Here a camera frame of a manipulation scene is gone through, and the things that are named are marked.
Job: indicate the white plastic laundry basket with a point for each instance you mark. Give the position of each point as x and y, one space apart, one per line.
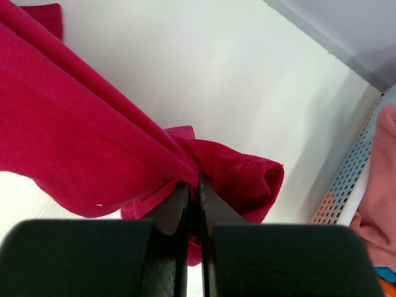
341 201

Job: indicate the salmon pink t shirt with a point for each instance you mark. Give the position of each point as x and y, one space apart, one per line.
374 220

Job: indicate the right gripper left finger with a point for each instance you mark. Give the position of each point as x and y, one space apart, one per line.
146 257

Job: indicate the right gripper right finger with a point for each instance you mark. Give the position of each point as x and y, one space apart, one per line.
245 259

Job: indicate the crimson red t shirt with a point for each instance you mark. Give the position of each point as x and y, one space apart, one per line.
90 148

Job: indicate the bright red t shirt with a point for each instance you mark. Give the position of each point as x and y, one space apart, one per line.
388 288

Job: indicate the turquoise t shirt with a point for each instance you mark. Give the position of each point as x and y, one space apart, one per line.
387 274

